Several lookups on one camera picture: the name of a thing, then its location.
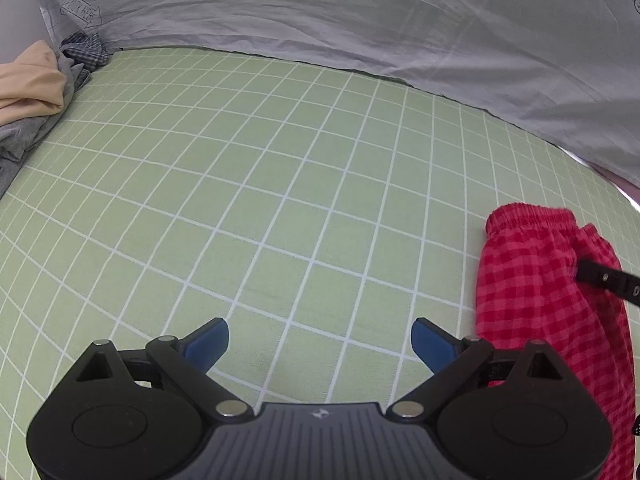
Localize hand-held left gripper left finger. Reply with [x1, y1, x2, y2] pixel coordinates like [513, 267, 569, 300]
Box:
[64, 317, 250, 419]

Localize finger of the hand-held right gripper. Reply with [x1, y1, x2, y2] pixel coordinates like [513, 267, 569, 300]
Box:
[574, 257, 640, 307]

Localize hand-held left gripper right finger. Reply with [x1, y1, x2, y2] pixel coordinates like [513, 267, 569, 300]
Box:
[386, 317, 576, 419]

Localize red checked shorts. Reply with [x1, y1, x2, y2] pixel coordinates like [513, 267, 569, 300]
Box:
[472, 202, 640, 480]

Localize green grid mat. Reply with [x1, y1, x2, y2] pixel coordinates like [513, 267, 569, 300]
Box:
[0, 46, 640, 480]

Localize grey garment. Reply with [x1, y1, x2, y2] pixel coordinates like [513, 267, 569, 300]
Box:
[0, 54, 92, 197]

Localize blue plaid shirt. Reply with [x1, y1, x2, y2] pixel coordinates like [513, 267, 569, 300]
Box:
[57, 31, 112, 74]

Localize beige garment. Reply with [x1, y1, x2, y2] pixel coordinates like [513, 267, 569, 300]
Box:
[0, 40, 69, 127]

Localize grey printed bed sheet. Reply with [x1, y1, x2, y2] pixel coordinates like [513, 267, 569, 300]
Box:
[32, 0, 640, 212]

